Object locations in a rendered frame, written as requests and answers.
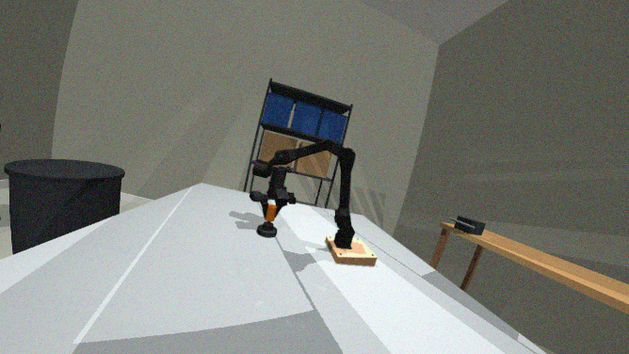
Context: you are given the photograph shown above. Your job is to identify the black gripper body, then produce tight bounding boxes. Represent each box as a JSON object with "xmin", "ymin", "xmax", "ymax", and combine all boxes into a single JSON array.
[{"xmin": 250, "ymin": 180, "xmax": 297, "ymax": 204}]

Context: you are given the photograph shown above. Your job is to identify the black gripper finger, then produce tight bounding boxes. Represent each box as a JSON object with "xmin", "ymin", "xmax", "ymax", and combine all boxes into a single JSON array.
[
  {"xmin": 260, "ymin": 201, "xmax": 269, "ymax": 217},
  {"xmin": 275, "ymin": 204, "xmax": 287, "ymax": 217}
]

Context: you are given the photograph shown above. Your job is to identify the orange knob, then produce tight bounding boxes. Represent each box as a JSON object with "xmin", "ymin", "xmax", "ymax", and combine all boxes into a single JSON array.
[{"xmin": 265, "ymin": 205, "xmax": 278, "ymax": 221}]

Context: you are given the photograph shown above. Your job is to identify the dark grey round pedestal with shaft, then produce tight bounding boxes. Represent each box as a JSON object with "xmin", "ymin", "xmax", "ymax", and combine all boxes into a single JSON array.
[{"xmin": 256, "ymin": 221, "xmax": 277, "ymax": 238}]

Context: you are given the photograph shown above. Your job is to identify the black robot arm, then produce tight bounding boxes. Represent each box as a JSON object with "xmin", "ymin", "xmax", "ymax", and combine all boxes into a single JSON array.
[{"xmin": 252, "ymin": 139, "xmax": 356, "ymax": 249}]

